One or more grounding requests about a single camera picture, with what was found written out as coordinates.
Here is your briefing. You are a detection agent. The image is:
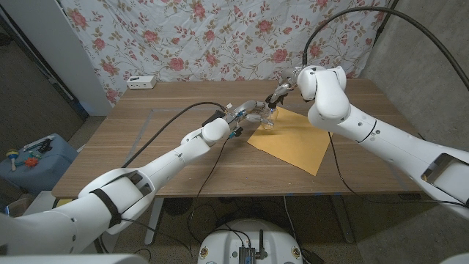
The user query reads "yellow and blue maraca toy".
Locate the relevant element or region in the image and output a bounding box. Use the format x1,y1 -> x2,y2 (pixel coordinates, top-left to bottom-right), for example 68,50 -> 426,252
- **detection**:
6,148 -> 20,172

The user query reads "black toy piece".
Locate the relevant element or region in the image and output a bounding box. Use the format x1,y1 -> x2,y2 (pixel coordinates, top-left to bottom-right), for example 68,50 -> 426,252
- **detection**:
37,138 -> 53,154

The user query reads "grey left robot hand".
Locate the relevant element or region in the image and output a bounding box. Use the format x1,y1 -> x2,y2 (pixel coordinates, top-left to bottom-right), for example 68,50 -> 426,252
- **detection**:
224,99 -> 276,140

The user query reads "blue storage box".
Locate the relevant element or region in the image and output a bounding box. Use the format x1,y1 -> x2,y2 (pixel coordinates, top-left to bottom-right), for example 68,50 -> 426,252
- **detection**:
0,133 -> 78,197

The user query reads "black round floor disc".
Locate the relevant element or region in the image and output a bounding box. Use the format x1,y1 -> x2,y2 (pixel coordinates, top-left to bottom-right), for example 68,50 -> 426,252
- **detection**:
163,197 -> 193,217

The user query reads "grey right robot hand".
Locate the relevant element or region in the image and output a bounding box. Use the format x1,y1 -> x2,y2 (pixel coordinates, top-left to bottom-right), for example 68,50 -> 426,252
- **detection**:
269,66 -> 303,109

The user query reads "yellow paper envelope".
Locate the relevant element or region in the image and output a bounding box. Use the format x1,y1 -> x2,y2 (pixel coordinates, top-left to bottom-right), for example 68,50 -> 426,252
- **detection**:
247,106 -> 333,177

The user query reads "white table leg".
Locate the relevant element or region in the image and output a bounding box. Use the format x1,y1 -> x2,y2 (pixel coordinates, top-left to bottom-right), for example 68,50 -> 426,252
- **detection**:
144,197 -> 165,246

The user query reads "black backdrop pole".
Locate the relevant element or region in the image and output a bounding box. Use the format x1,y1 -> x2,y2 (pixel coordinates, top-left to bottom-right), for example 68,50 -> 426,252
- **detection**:
373,0 -> 400,36

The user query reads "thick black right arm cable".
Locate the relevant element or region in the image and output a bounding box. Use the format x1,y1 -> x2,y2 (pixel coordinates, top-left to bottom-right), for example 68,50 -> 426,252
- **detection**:
301,6 -> 469,91

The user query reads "clear plastic dispenser bottle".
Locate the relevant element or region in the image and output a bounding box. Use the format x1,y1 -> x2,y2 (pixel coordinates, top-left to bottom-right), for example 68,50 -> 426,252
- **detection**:
259,106 -> 280,131

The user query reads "white power strip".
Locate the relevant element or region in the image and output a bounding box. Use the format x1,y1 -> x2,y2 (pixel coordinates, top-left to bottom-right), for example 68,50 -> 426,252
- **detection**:
126,76 -> 158,90

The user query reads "floral rose backdrop cloth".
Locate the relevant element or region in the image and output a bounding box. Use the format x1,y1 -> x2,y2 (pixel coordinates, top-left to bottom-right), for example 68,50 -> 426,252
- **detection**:
60,0 -> 391,107

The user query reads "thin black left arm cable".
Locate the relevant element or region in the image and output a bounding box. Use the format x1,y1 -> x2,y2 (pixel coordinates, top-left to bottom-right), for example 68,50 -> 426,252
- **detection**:
185,133 -> 240,258

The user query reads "black floor cable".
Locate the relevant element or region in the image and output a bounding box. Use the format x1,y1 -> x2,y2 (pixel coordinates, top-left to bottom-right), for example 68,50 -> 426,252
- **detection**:
185,202 -> 265,245

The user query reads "white robot torso rim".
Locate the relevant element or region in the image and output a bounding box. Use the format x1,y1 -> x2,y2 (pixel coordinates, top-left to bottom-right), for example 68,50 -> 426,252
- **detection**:
0,252 -> 149,264

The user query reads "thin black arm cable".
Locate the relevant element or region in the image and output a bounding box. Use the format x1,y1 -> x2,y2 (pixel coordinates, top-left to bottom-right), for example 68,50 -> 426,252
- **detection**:
185,133 -> 240,258
328,131 -> 469,209

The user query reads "grey table leg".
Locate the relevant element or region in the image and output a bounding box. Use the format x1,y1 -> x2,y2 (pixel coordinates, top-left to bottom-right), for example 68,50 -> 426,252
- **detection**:
329,194 -> 355,245

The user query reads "white robot torso base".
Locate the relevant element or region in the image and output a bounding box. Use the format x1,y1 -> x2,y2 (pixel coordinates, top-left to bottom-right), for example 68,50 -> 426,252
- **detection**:
196,219 -> 304,264

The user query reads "white cabinet panel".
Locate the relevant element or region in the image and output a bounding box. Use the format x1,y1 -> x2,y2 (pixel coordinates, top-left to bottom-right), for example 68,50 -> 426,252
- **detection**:
0,0 -> 113,117

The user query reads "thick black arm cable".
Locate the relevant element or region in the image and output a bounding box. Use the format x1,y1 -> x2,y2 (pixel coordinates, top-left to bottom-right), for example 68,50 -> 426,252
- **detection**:
120,101 -> 226,169
301,6 -> 469,91

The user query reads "white flat tool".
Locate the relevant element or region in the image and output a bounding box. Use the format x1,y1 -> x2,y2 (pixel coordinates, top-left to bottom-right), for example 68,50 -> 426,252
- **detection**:
23,134 -> 56,152

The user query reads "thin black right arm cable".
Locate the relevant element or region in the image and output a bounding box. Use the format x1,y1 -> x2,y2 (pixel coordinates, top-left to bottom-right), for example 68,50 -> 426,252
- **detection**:
328,131 -> 469,209

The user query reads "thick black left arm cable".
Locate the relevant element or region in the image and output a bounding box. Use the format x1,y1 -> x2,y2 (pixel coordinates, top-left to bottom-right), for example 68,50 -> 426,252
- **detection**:
120,101 -> 226,169

